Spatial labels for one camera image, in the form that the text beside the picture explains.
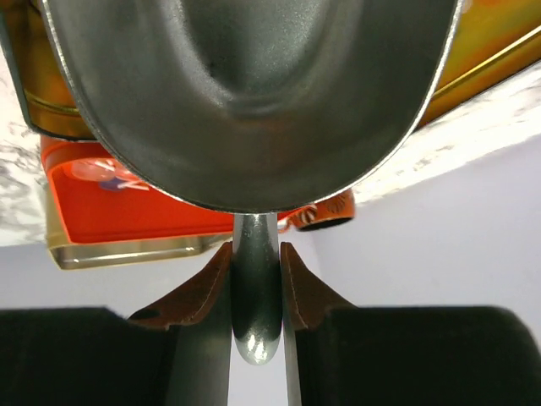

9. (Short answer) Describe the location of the silver metal scoop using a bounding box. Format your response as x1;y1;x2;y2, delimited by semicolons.
40;1;462;365

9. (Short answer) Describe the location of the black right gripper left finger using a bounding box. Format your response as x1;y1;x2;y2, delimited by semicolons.
1;243;232;405

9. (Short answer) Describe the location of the dark tin of gummies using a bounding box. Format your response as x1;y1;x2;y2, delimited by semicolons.
1;1;540;142

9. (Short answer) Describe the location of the orange black mug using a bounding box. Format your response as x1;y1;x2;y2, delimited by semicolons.
278;189;356;233

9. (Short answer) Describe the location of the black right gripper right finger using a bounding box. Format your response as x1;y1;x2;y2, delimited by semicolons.
281;243;540;405

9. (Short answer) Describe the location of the orange lollipop tin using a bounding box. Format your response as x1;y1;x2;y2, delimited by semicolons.
41;135;233;244

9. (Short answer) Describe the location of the gold popsicle candy tin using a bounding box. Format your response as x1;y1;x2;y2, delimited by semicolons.
44;186;231;271

